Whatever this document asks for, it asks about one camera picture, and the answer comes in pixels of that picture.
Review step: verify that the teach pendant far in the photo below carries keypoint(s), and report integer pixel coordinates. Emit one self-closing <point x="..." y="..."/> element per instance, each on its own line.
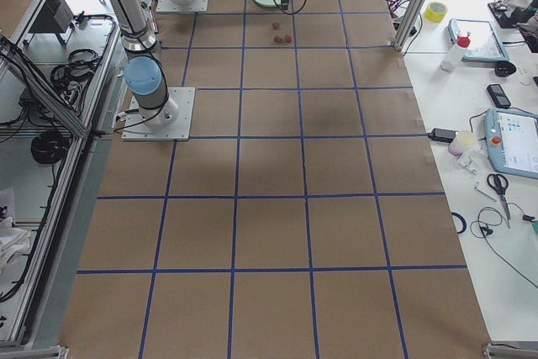
<point x="485" y="43"/>

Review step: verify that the black power adapter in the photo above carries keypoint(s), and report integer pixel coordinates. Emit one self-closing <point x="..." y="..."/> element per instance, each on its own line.
<point x="442" y="135"/>

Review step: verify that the teach pendant near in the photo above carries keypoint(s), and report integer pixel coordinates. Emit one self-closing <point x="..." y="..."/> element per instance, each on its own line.
<point x="511" y="141"/>

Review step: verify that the yellow tape roll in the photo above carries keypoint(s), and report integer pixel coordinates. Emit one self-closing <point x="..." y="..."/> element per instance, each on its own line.
<point x="435" y="12"/>

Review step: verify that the black scissors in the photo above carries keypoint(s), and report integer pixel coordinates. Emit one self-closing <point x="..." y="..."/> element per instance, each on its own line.
<point x="499" y="183"/>

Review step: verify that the teach pendant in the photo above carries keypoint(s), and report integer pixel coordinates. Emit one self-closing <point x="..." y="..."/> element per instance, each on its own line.
<point x="485" y="43"/>
<point x="511" y="141"/>

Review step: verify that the clear bottle red cap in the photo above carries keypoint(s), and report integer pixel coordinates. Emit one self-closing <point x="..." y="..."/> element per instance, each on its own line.
<point x="454" y="56"/>

